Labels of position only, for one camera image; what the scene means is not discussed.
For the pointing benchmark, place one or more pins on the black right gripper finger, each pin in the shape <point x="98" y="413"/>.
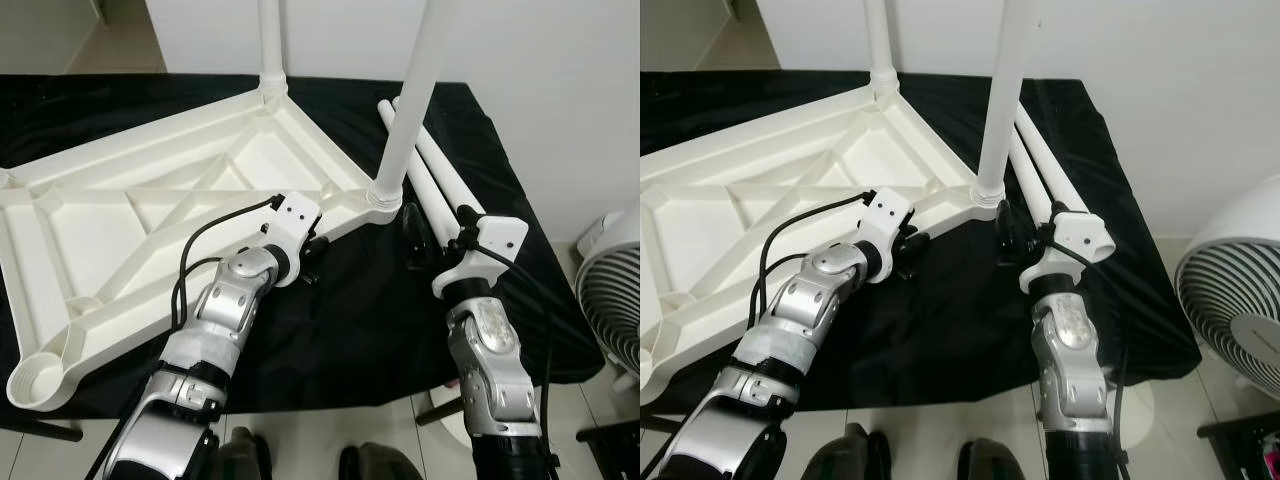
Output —
<point x="418" y="232"/>
<point x="1015" y="232"/>

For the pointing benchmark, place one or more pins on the white plastic table top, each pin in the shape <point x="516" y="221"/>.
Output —
<point x="720" y="240"/>
<point x="100" y="250"/>

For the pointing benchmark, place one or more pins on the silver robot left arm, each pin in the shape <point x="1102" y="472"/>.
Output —
<point x="800" y="300"/>
<point x="220" y="310"/>

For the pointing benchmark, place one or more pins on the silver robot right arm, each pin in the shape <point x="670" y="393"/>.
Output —
<point x="490" y="350"/>
<point x="1070" y="340"/>

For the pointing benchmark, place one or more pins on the black tablecloth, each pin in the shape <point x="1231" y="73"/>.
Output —
<point x="350" y="330"/>
<point x="950" y="330"/>

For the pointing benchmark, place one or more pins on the white round floor fan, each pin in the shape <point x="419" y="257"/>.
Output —
<point x="612" y="300"/>
<point x="1235" y="300"/>

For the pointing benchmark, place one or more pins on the dark robot left foot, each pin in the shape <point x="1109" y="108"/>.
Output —
<point x="243" y="458"/>
<point x="845" y="455"/>

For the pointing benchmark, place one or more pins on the dark robot foot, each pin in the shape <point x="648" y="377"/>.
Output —
<point x="380" y="465"/>
<point x="243" y="458"/>
<point x="845" y="455"/>
<point x="992" y="463"/>

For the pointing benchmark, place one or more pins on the dark robot right foot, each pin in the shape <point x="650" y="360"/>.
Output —
<point x="380" y="465"/>
<point x="992" y="463"/>

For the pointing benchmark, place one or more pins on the black floor stand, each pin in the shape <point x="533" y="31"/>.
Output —
<point x="612" y="455"/>
<point x="1240" y="450"/>

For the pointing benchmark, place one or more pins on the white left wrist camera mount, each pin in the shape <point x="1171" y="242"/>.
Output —
<point x="297" y="212"/>
<point x="887" y="208"/>

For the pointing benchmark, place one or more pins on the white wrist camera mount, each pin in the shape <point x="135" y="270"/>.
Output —
<point x="1085" y="235"/>
<point x="495" y="240"/>
<point x="887" y="208"/>
<point x="297" y="212"/>

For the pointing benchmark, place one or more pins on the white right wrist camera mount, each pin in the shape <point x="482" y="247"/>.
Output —
<point x="1085" y="235"/>
<point x="495" y="240"/>

